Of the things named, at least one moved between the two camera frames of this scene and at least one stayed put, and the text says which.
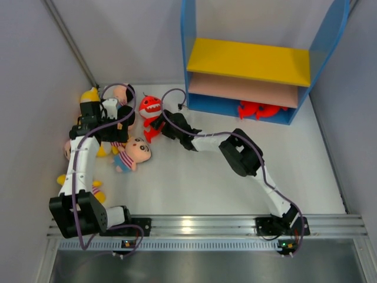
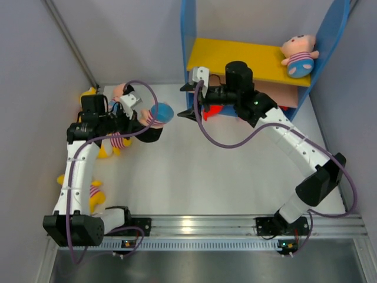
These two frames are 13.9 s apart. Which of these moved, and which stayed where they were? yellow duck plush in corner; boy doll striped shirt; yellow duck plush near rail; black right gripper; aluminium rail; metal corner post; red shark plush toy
Moved: red shark plush toy; boy doll striped shirt; black right gripper
Stayed: aluminium rail; metal corner post; yellow duck plush near rail; yellow duck plush in corner
